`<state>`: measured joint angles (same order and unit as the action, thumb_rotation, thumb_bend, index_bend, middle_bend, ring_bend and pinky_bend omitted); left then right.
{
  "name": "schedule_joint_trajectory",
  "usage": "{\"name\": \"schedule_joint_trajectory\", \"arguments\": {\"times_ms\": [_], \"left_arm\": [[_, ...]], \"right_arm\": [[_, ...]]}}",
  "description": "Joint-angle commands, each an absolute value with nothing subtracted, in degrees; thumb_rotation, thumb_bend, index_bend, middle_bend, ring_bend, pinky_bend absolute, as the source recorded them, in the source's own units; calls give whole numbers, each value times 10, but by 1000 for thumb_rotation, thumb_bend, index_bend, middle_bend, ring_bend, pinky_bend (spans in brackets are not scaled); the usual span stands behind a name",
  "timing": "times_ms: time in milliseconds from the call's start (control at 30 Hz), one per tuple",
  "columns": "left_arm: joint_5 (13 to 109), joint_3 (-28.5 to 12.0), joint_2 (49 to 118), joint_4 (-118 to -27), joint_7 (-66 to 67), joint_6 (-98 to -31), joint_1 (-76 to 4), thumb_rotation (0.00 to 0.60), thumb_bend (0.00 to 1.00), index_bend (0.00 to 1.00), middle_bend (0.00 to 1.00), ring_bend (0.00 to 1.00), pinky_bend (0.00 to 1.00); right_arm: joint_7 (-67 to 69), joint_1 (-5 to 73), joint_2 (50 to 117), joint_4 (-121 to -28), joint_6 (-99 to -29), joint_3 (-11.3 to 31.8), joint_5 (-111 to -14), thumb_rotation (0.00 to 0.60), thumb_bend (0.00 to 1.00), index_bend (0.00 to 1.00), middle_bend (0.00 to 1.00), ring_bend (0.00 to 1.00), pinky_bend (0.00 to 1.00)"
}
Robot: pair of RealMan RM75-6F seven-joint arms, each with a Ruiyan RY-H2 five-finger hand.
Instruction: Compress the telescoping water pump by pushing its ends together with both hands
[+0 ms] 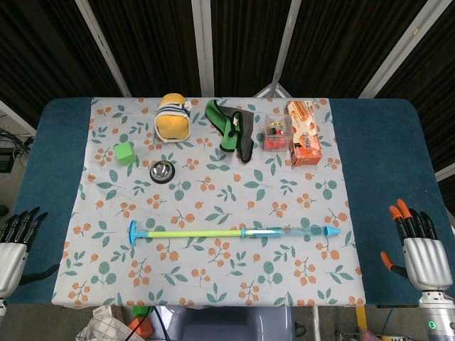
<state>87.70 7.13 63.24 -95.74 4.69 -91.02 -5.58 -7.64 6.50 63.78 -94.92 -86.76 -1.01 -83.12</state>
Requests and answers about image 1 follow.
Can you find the right silver robot hand orange fingertips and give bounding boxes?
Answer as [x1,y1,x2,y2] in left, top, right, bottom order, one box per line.
[380,198,453,293]

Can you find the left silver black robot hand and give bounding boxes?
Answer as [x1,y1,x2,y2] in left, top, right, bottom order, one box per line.
[0,207,60,299]

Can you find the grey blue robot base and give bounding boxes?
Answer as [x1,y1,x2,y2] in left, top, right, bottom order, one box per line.
[166,305,296,341]

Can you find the white checked cloth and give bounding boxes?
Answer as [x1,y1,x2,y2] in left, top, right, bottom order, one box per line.
[76,307,143,341]

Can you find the floral tablecloth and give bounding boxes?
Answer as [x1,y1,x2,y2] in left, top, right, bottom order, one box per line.
[51,96,367,308]

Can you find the black power box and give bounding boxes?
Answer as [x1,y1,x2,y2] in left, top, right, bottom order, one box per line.
[0,145,17,174]

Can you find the white table leg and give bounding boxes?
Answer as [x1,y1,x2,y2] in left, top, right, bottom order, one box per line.
[311,305,321,341]

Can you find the orange block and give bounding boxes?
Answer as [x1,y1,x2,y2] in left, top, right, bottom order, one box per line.
[128,318,154,338]

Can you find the green cube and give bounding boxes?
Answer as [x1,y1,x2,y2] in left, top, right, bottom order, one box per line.
[113,141,138,166]

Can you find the orange snack box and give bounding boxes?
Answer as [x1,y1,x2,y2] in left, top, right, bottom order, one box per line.
[286,100,323,168]

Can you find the small metal bowl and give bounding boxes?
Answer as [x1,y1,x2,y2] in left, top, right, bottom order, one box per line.
[149,160,176,185]

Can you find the clear box with red pieces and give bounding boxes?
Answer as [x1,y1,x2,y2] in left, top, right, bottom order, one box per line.
[262,113,294,153]

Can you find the yellow plush pouch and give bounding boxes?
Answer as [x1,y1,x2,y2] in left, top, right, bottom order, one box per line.
[154,92,193,144]

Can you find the green grey fabric glove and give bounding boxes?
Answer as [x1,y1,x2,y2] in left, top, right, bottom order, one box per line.
[205,99,257,164]

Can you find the black cable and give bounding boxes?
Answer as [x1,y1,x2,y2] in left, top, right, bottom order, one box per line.
[126,305,170,341]

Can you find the white partition frame post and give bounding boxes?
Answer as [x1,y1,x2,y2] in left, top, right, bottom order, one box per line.
[191,0,215,97]
[74,0,132,97]
[358,0,445,99]
[254,0,303,99]

